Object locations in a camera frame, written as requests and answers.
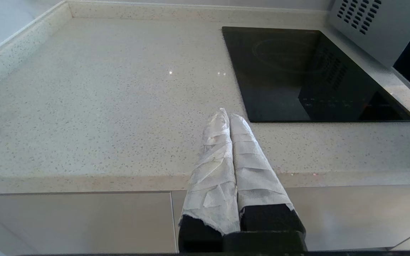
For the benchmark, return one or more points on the silver microwave oven body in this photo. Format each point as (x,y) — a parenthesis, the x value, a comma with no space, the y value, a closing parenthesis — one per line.
(376,28)

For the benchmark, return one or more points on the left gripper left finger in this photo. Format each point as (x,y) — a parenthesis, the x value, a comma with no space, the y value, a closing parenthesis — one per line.
(212,177)

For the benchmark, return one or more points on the black induction cooktop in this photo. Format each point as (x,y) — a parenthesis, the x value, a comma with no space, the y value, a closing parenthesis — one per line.
(297,74)

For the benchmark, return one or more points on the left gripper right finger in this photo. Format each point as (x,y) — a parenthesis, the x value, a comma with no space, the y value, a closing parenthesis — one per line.
(255,177)

